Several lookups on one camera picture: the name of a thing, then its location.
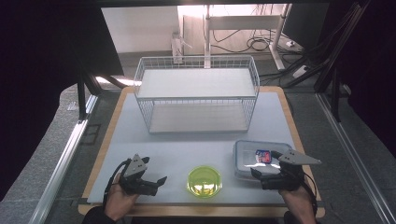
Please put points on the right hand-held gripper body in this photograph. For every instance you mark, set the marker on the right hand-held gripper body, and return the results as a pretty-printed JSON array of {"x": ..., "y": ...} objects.
[{"x": 286, "y": 180}]

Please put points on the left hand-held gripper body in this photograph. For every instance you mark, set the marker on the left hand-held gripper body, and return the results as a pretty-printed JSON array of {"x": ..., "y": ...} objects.
[{"x": 137, "y": 174}]

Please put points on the clear plastic food container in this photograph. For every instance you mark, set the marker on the clear plastic food container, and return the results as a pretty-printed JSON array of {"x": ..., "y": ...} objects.
[{"x": 246, "y": 155}]

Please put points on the green plastic bowl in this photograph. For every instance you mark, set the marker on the green plastic bowl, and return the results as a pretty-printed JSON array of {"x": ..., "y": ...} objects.
[{"x": 204, "y": 182}]

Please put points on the person's right hand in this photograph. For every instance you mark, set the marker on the person's right hand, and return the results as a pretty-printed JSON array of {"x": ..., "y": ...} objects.
[{"x": 299, "y": 202}]

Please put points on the person's left hand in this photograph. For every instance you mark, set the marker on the person's left hand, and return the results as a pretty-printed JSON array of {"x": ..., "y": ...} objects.
[{"x": 120, "y": 202}]

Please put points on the light grey table mat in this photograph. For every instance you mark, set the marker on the light grey table mat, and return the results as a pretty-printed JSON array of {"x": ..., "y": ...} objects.
[{"x": 174, "y": 149}]

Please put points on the white flat power strip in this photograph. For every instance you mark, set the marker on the white flat power strip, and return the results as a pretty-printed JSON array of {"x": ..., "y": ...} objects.
[{"x": 300, "y": 71}]

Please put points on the black metal stand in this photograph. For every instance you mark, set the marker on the black metal stand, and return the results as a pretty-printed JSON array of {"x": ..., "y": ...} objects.
[
  {"x": 81, "y": 96},
  {"x": 336, "y": 81}
]

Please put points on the small white adapter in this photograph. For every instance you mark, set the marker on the small white adapter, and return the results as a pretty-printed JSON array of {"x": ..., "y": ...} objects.
[{"x": 290, "y": 44}]

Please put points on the white upright power strip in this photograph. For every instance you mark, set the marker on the white upright power strip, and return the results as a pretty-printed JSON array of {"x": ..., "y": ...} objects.
[{"x": 176, "y": 46}]

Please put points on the black curtain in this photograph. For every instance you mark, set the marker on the black curtain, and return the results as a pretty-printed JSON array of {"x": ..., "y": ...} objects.
[
  {"x": 37, "y": 77},
  {"x": 373, "y": 77}
]

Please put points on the dark monitor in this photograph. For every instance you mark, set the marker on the dark monitor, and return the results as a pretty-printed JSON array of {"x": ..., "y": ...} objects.
[{"x": 303, "y": 25}]

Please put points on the aluminium rail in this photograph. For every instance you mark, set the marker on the aluminium rail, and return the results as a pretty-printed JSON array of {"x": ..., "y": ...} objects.
[
  {"x": 62, "y": 161},
  {"x": 355, "y": 155}
]

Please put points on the white desk frame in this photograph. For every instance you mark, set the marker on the white desk frame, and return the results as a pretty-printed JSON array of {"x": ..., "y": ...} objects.
[{"x": 243, "y": 22}]

